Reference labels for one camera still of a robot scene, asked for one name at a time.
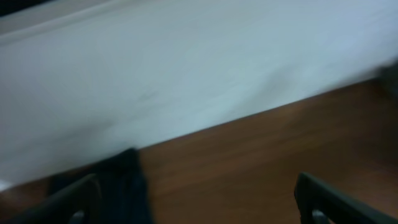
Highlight grey cargo shorts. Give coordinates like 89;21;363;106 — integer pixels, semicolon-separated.
378;61;397;99

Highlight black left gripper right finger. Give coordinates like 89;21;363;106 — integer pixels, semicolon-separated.
294;172;397;224

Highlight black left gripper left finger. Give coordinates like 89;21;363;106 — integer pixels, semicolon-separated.
6;174;101;224

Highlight dark navy folded garment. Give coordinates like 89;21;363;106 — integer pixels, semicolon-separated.
47;149;154;224

